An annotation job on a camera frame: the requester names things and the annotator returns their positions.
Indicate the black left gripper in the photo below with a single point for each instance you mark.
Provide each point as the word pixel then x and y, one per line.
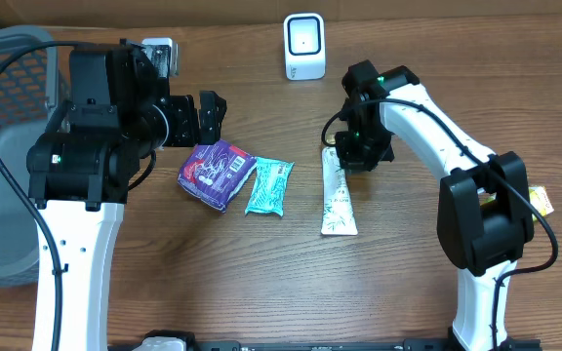
pixel 184 120

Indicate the white tube gold cap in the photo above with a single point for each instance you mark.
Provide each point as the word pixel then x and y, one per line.
pixel 338 217

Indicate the purple pad package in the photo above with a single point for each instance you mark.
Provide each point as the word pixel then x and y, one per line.
pixel 215 173

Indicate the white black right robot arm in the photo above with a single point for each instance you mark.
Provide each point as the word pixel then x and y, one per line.
pixel 483 218

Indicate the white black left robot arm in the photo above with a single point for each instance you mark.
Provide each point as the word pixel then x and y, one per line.
pixel 81 169

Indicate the teal wipes packet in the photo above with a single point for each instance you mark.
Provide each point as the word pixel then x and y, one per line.
pixel 270 187

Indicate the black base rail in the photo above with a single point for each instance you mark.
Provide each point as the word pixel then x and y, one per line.
pixel 185 340

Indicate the white barcode scanner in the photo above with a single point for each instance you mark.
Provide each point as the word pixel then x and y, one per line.
pixel 304 46

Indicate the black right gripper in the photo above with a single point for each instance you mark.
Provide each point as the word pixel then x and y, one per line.
pixel 353 162

